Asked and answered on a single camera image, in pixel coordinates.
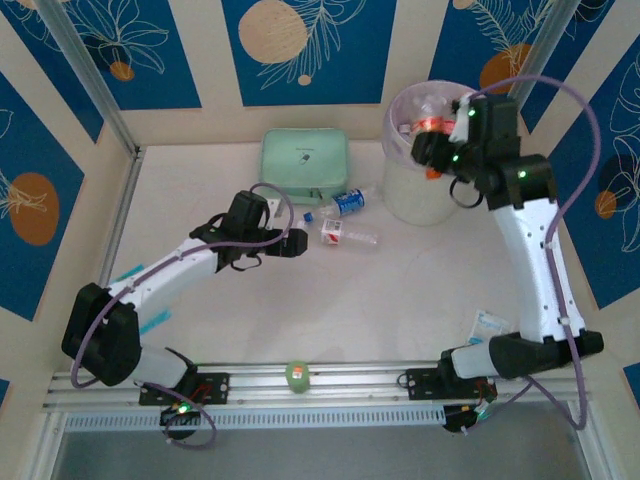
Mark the clear bottle orange label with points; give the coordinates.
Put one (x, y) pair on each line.
(435, 124)

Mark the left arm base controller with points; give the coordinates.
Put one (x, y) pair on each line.
(180, 411)

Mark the right arm base controller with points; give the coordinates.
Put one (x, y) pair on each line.
(470, 414)

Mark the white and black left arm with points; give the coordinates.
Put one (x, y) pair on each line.
(165, 270)

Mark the white bin with pink liner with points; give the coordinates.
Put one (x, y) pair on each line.
(415, 200)

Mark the clear bottle red white label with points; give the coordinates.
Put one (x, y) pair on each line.
(332, 232)

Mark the clear bottle with blue label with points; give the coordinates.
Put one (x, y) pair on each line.
(350, 201)

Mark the mint green zipper pouch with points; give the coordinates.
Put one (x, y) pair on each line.
(302, 160)

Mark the aluminium table edge bar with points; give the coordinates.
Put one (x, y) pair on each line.
(122, 210)

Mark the teal tape strip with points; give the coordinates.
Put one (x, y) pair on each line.
(127, 273)
(156, 322)

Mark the white and blue packet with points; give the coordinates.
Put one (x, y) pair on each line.
(487, 322)

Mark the aluminium frame post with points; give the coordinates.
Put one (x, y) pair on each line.
(90, 80)
(545, 55)

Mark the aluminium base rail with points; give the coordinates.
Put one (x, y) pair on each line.
(350, 387)

